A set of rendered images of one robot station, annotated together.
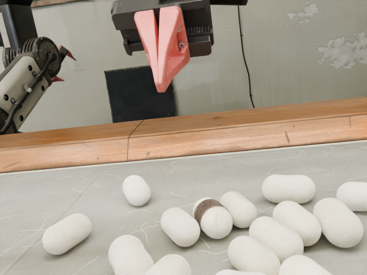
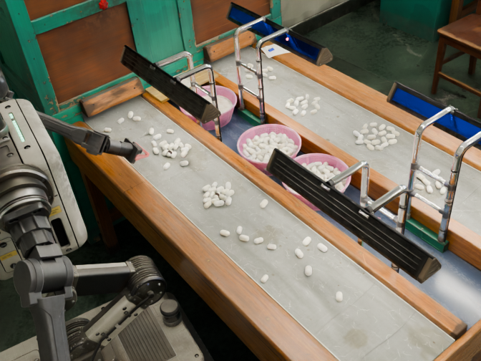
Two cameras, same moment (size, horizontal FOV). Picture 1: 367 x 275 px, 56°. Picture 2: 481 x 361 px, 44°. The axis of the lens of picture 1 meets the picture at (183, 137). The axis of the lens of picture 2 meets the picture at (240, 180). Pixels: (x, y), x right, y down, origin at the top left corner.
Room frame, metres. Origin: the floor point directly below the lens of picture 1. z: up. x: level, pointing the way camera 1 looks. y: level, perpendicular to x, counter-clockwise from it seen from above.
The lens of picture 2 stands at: (1.30, 1.67, 2.26)
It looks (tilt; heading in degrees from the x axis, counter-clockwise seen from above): 41 degrees down; 229
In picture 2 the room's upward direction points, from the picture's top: 6 degrees counter-clockwise
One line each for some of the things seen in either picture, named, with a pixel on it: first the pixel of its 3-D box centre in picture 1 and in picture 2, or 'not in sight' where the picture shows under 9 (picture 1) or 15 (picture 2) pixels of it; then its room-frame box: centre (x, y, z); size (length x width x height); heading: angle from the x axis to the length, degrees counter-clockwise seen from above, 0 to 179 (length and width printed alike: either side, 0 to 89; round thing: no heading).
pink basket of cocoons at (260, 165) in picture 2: not in sight; (269, 151); (-0.09, 0.28, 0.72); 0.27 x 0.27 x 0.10
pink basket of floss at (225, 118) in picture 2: not in sight; (209, 109); (-0.15, -0.15, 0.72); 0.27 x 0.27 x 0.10
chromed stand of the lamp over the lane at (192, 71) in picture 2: not in sight; (189, 109); (0.07, -0.01, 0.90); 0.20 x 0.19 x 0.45; 83
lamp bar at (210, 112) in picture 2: not in sight; (165, 79); (0.15, -0.02, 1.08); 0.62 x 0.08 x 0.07; 83
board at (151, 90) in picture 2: not in sight; (182, 82); (-0.18, -0.37, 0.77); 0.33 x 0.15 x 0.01; 173
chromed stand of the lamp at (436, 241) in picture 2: not in sight; (445, 178); (-0.20, 1.01, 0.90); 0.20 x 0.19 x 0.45; 83
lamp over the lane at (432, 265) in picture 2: not in sight; (345, 205); (0.28, 0.94, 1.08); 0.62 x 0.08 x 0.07; 83
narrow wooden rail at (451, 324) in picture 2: not in sight; (265, 190); (0.09, 0.43, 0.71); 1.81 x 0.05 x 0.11; 83
